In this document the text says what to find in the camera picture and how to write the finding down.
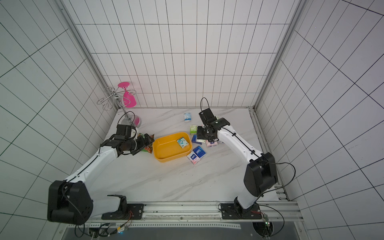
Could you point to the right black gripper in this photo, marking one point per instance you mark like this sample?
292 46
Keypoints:
202 132

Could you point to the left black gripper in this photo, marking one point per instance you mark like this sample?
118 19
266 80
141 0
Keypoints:
142 144

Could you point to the dark blue tissue pack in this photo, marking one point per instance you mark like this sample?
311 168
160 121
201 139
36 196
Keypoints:
199 152
195 140

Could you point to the dark blue tissue pack front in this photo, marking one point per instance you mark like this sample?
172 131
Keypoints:
199 152

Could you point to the yellow plastic storage box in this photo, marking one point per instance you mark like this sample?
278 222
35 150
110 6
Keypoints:
167 148

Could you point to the pink white tissue pack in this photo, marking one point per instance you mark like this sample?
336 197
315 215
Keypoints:
193 158

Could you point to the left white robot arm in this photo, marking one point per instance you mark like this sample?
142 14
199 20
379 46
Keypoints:
70 201

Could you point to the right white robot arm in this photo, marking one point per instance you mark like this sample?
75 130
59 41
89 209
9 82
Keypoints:
260 172

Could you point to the green red chips bag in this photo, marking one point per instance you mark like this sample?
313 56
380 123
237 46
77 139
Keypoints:
149 148

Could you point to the green tissue pack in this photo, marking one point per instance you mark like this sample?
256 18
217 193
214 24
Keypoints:
193 129

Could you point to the light blue tissue pack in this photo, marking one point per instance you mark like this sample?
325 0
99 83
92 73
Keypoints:
187 117

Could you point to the pink wine glass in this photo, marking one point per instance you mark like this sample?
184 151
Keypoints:
128 100

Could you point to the chrome glass rack stand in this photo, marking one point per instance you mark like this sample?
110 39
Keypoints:
114 99

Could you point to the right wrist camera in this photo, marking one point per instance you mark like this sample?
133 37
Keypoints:
207 116

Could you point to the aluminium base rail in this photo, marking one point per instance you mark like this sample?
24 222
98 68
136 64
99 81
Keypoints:
196 214

